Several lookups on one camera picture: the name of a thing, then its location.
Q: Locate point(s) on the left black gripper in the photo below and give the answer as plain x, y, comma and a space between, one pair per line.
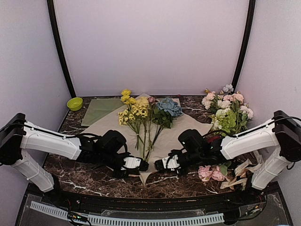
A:
128, 170

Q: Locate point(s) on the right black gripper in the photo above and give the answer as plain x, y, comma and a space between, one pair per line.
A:
175, 169

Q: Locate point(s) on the bright yellow flower stem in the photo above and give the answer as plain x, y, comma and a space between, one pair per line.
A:
127, 99

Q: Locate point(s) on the beige wrapping paper sheet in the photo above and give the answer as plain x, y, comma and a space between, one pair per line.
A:
167, 140

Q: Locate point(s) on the blue fake flower stem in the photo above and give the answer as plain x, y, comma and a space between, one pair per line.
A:
163, 114

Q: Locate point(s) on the pale yellow flower stem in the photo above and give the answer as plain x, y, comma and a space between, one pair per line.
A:
142, 103

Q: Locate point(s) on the dusty pink rose stem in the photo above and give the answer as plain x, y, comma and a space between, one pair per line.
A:
152, 108

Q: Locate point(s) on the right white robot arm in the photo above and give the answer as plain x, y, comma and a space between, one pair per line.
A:
282, 132

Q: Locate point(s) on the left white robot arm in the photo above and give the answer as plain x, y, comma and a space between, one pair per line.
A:
19, 135

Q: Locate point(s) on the pink fake flower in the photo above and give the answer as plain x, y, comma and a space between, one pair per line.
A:
217, 172

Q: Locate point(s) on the bunch of fake flowers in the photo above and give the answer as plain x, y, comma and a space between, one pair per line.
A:
229, 111

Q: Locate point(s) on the red floral tin lid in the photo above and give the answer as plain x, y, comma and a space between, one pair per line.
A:
215, 140

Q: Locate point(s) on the small yellow blossom sprig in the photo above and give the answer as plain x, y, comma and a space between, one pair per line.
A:
135, 117

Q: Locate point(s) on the pink wrapping paper stack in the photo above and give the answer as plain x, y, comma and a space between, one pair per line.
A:
177, 101

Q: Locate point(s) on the green wrapping paper sheet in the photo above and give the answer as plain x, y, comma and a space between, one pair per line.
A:
98, 108

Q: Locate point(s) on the green plastic bowl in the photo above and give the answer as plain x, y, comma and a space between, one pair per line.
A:
75, 104

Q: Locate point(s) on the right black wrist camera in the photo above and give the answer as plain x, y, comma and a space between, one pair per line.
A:
191, 140

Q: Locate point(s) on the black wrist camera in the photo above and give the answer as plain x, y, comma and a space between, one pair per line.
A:
191, 140
113, 140

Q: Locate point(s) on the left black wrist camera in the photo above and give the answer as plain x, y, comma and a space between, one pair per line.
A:
113, 140

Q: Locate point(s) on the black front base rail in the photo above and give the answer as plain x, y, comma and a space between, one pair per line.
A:
163, 194

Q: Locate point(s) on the white slotted cable duct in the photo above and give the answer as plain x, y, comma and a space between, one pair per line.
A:
122, 218

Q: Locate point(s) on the right black frame post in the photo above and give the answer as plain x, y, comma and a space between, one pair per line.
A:
244, 44

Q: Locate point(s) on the black frame post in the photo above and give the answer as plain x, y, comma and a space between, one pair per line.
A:
244, 44
59, 47

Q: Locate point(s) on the left black frame post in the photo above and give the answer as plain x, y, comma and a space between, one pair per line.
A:
59, 47

